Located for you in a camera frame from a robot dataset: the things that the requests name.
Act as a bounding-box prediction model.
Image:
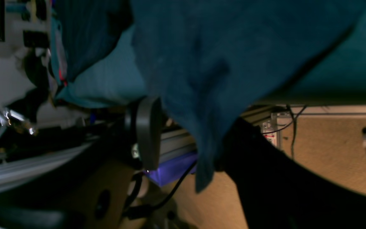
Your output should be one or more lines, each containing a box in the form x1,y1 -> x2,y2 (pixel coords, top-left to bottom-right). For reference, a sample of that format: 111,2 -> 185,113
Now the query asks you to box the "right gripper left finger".
125,97 -> 163,170

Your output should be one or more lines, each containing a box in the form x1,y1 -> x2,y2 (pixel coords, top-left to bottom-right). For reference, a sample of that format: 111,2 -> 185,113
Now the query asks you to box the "dark blue T-shirt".
54,0 -> 366,192

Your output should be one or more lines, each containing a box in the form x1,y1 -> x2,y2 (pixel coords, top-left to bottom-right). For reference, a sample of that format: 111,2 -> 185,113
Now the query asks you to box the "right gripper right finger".
219,118 -> 366,229

